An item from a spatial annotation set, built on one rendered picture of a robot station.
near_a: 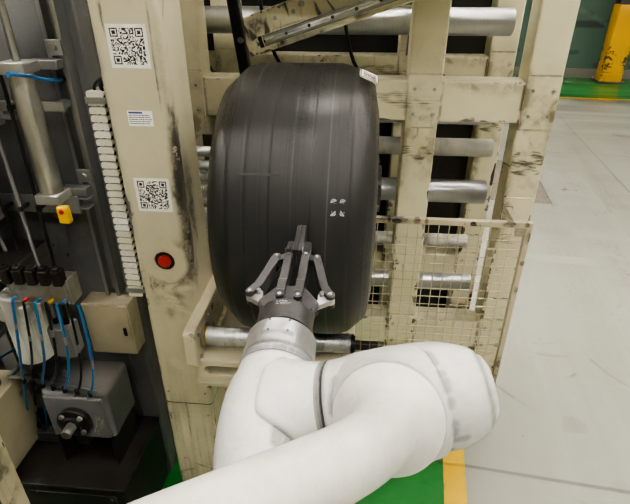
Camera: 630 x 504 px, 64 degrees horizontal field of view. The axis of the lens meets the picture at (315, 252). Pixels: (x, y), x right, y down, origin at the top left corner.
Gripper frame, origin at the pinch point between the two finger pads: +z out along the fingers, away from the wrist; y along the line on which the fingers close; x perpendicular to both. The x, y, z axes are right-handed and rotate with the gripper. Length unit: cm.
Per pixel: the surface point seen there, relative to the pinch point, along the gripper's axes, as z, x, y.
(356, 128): 16.2, -13.0, -8.2
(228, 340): 10.4, 35.6, 18.5
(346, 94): 22.4, -16.5, -6.2
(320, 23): 66, -18, 2
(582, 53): 886, 219, -394
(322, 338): 11.6, 34.5, -2.5
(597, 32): 890, 185, -410
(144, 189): 22.7, 4.5, 35.4
